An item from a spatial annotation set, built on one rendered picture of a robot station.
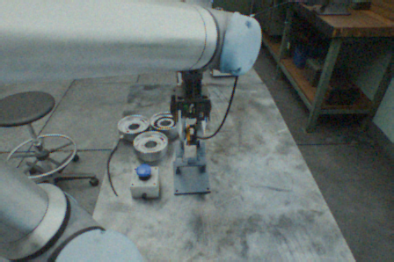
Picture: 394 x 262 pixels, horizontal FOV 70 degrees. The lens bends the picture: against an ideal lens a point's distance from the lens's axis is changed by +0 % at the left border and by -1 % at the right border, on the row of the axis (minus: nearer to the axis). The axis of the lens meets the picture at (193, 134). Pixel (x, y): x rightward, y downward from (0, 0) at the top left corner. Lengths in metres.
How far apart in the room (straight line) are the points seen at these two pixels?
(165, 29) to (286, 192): 0.63
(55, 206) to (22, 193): 0.06
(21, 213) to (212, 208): 0.46
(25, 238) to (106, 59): 0.30
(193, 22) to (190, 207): 0.53
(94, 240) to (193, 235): 0.31
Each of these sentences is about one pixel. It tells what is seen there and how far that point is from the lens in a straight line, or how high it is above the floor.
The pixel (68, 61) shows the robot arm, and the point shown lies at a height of 1.31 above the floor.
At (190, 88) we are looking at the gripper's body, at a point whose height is 1.11.
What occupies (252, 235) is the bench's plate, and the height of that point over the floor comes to 0.80.
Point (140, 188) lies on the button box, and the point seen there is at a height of 0.84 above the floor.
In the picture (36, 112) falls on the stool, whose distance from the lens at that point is 1.62.
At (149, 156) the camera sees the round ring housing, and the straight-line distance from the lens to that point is 0.85.
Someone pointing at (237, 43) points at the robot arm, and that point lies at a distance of 0.35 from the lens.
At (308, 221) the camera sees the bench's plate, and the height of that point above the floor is 0.80.
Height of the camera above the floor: 1.39
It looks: 38 degrees down
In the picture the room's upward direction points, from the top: straight up
